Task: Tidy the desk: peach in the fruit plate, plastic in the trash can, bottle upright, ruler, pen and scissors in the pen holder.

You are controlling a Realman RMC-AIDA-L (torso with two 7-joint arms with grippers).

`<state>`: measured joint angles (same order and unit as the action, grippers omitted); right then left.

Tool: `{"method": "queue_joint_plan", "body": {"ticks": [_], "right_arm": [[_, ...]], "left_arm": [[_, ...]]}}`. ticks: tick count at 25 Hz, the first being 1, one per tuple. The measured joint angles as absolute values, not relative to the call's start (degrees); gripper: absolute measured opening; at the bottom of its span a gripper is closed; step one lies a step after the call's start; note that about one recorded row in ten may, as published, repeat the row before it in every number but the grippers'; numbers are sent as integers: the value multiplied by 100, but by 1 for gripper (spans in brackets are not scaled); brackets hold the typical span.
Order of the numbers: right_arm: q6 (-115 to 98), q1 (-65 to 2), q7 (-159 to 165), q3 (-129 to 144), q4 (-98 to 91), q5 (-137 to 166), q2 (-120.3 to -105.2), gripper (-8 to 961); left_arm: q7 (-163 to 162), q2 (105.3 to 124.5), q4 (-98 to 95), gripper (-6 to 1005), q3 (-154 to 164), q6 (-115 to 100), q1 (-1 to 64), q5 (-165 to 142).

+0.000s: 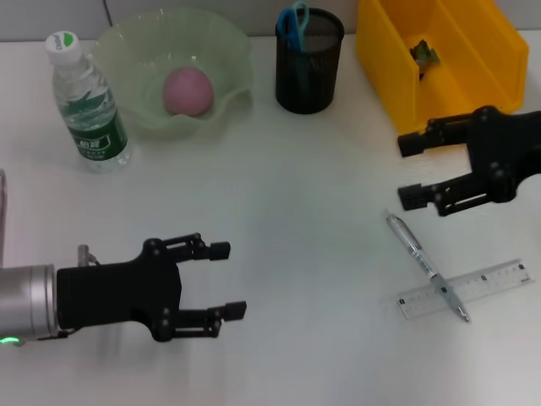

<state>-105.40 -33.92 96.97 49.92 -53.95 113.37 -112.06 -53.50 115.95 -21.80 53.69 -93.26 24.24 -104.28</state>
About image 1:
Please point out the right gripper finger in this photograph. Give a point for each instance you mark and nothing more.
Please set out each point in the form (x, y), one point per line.
(410, 198)
(410, 144)

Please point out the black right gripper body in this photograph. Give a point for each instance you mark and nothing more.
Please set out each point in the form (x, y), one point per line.
(507, 148)

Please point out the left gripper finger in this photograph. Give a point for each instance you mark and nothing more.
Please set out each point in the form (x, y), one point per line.
(234, 311)
(220, 250)

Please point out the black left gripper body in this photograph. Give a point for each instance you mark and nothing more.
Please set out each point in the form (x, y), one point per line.
(114, 292)

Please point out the clear ballpoint pen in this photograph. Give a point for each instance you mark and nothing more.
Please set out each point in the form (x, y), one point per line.
(427, 264)

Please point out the green plastic wrapper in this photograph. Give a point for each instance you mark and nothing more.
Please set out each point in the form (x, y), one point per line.
(424, 57)

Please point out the transparent plastic ruler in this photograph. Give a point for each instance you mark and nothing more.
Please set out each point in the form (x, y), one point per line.
(486, 286)

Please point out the blue scissors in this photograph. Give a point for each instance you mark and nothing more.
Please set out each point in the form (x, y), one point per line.
(291, 36)

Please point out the pink peach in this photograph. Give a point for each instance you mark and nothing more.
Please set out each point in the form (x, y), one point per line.
(188, 91)

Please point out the green label water bottle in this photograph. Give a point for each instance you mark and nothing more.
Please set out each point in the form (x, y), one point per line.
(93, 122)

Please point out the black mesh pen holder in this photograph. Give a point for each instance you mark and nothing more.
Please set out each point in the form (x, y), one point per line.
(306, 84)

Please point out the green glass fruit plate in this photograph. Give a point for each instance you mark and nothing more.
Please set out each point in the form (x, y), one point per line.
(127, 63)

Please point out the yellow plastic bin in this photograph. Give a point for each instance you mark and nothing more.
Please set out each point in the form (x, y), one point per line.
(465, 84)

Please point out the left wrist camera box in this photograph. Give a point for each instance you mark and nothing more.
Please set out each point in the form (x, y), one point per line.
(2, 211)

